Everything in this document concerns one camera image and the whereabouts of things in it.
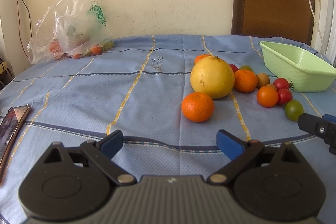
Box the green tomato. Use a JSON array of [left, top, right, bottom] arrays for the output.
[[239, 65, 253, 72], [284, 100, 304, 122]]

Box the white door frame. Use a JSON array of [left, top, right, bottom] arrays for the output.
[[315, 0, 335, 65]]

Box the green tomato front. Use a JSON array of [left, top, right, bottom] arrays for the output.
[[284, 100, 304, 122]]

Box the orange tangerine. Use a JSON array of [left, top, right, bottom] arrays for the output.
[[234, 69, 258, 93], [194, 54, 211, 64], [181, 92, 215, 123]]

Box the smartphone in gold case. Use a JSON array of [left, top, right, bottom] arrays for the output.
[[1, 104, 31, 181]]

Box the red cherry tomato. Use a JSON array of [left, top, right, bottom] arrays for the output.
[[277, 89, 293, 106], [273, 78, 293, 90]]

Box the blue checked tablecloth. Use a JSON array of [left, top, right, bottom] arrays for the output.
[[1, 35, 335, 223]]

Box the light green plastic basket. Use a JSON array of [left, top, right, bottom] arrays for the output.
[[260, 42, 335, 92]]

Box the dark hanging wall cable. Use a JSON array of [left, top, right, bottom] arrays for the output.
[[10, 0, 34, 59]]

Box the brown kiwi fruit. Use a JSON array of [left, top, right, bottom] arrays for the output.
[[257, 73, 270, 89]]

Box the small orange tomato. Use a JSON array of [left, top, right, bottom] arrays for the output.
[[257, 86, 278, 108]]

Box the green tomato back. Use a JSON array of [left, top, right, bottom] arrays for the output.
[[239, 65, 253, 72]]

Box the orange fruit in bag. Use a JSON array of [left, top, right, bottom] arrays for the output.
[[90, 45, 104, 55]]

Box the clear plastic bag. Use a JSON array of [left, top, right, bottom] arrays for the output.
[[27, 0, 114, 64]]

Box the large yellow grapefruit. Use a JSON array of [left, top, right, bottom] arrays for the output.
[[190, 56, 235, 99]]

